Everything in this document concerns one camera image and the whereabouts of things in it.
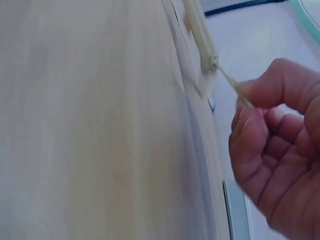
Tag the person's right hand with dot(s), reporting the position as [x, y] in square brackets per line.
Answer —
[292, 180]

